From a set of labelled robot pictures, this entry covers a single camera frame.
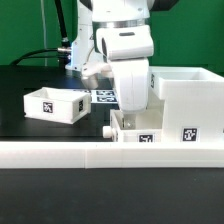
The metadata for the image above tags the white drawer box with knob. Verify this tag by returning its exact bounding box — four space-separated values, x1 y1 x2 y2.
103 109 163 143

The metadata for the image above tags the white drawer cabinet frame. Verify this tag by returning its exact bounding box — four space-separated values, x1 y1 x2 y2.
149 66 224 143

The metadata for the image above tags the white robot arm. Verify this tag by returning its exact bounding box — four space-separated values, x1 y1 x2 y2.
66 0 179 114

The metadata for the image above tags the white front barrier rail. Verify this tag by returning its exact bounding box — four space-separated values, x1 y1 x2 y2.
0 142 224 169

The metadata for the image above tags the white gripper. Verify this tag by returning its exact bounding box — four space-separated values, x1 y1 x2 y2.
96 25 154 113

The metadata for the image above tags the marker sheet on table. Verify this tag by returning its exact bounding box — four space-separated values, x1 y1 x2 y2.
74 89 117 104

